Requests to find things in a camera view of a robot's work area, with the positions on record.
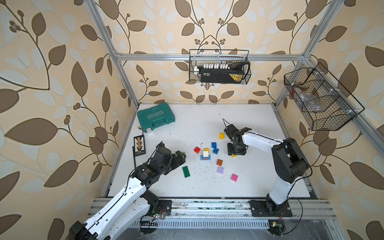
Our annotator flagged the green plastic tool case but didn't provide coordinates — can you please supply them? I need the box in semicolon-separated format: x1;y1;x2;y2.
137;103;176;133

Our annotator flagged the pink lego brick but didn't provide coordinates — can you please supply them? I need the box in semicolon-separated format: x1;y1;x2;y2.
231;174;238;182

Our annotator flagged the orange lego brick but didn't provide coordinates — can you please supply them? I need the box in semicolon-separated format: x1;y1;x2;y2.
217;159;223;167

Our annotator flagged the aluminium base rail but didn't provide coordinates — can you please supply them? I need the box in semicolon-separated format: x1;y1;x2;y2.
86;197;338;230

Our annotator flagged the lilac lego brick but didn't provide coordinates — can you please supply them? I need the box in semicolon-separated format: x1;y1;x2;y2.
217;167;224;175

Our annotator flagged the black allen key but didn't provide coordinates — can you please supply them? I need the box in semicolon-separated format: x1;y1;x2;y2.
132;146;137;170

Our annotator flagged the red lego brick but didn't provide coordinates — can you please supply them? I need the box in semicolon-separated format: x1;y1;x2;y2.
194;147;201;154

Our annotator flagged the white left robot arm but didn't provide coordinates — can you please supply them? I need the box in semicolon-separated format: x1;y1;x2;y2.
67;143;187;240

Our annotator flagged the black wire basket right wall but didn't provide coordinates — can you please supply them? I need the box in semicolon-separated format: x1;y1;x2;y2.
284;63;365;131

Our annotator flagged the black wire basket back wall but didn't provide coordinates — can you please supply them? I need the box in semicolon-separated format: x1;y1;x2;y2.
188;49;252;85

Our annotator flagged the black battery charger in basket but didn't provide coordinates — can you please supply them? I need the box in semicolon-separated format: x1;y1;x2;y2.
190;62;252;85

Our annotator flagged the black wire basket wall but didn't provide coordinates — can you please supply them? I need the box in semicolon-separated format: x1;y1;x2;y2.
188;49;252;85
284;63;365;131

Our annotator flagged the black parallel charging board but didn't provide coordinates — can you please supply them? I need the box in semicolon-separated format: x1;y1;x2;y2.
134;135;146;157

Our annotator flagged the dark green long lego brick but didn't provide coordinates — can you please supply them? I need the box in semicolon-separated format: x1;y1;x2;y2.
182;166;191;178

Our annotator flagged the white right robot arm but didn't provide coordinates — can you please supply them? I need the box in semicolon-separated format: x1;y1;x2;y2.
224;124;310;217

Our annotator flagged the plastic bag in basket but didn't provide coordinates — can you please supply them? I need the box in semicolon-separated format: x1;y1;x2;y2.
293;87;318;106

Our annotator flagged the light blue lego brick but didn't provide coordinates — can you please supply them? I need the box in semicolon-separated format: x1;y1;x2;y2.
200;155;211;161

